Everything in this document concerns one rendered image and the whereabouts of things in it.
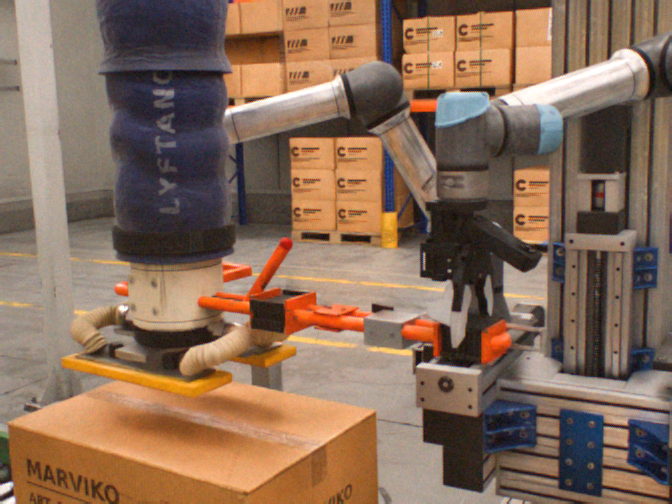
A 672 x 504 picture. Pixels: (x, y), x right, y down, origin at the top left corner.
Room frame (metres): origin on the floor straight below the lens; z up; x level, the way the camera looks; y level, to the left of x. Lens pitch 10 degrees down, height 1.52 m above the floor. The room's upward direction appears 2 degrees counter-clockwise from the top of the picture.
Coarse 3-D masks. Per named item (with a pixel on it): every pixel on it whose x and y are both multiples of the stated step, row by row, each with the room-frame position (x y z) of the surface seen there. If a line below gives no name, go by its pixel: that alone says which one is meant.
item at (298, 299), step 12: (276, 288) 1.41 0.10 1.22; (252, 300) 1.34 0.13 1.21; (264, 300) 1.37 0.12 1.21; (276, 300) 1.37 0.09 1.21; (288, 300) 1.31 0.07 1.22; (300, 300) 1.34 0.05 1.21; (312, 300) 1.37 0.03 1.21; (252, 312) 1.36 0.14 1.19; (264, 312) 1.34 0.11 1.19; (276, 312) 1.32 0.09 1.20; (288, 312) 1.31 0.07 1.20; (252, 324) 1.34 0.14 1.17; (264, 324) 1.33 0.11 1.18; (276, 324) 1.32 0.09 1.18; (288, 324) 1.31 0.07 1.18; (300, 324) 1.34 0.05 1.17
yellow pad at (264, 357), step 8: (280, 344) 1.53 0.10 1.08; (256, 352) 1.48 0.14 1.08; (264, 352) 1.49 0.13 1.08; (272, 352) 1.49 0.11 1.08; (280, 352) 1.49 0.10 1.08; (288, 352) 1.51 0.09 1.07; (296, 352) 1.53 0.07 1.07; (232, 360) 1.50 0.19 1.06; (240, 360) 1.48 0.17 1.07; (248, 360) 1.47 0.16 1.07; (256, 360) 1.46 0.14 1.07; (264, 360) 1.45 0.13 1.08; (272, 360) 1.47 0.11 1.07; (280, 360) 1.49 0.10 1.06
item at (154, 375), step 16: (80, 352) 1.52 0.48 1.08; (96, 352) 1.50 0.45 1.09; (112, 352) 1.46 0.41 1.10; (80, 368) 1.45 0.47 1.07; (96, 368) 1.43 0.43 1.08; (112, 368) 1.41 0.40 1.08; (128, 368) 1.40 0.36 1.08; (144, 368) 1.39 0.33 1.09; (160, 368) 1.39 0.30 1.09; (176, 368) 1.38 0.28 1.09; (208, 368) 1.38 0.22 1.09; (144, 384) 1.36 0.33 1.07; (160, 384) 1.34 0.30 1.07; (176, 384) 1.32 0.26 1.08; (192, 384) 1.31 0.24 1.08; (208, 384) 1.32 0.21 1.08; (224, 384) 1.36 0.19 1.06
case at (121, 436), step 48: (240, 384) 1.69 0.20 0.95; (48, 432) 1.45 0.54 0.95; (96, 432) 1.45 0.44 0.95; (144, 432) 1.44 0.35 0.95; (192, 432) 1.43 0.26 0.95; (240, 432) 1.42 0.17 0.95; (288, 432) 1.42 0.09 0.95; (336, 432) 1.41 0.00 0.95; (48, 480) 1.45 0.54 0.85; (96, 480) 1.38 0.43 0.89; (144, 480) 1.31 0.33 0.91; (192, 480) 1.25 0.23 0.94; (240, 480) 1.23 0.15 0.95; (288, 480) 1.27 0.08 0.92; (336, 480) 1.39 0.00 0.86
